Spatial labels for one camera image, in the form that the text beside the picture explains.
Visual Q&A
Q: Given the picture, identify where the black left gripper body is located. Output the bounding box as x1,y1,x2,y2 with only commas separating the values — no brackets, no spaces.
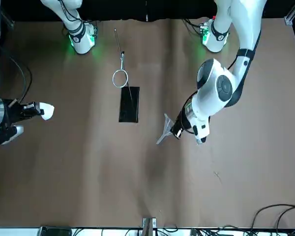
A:
170,112,191,141

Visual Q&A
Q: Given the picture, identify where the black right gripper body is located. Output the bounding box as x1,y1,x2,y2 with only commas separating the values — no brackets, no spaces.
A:
1,98,25,126

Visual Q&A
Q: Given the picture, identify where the white filter paper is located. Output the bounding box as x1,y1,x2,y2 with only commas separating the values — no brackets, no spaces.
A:
38,101,56,121

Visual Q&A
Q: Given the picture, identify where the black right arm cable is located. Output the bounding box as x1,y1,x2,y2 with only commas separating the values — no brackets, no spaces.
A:
0,46,32,104

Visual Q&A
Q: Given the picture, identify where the aluminium profile post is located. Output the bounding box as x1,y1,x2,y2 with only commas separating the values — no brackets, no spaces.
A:
141,217,157,236

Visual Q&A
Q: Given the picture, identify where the aluminium corner bracket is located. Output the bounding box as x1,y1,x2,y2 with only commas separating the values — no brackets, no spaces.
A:
284,0,295,26

